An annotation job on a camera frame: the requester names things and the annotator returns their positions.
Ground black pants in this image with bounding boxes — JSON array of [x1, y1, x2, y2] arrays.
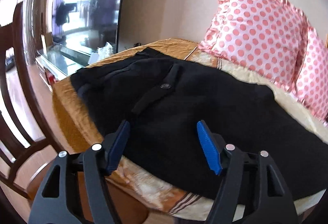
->
[[70, 48, 327, 200]]

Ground polka dot pillow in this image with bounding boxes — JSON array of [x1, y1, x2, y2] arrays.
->
[[198, 0, 309, 92], [294, 27, 327, 122]]

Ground white plastic bag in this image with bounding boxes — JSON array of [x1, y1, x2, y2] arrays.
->
[[97, 42, 113, 61]]

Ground dark wooden chair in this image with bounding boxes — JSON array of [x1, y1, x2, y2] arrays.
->
[[1, 2, 64, 201]]

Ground glass top TV stand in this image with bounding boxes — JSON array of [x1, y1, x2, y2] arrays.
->
[[36, 45, 83, 81]]

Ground polka dot pillow right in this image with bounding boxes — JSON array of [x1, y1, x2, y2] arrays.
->
[[294, 27, 327, 122]]

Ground yellow orange bed sheet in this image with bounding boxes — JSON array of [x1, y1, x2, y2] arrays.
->
[[53, 38, 327, 220]]

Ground flat screen television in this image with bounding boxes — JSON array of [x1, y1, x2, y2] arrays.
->
[[51, 0, 122, 63]]

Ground polka dot pillow left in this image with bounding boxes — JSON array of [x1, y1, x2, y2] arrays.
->
[[198, 0, 309, 92]]

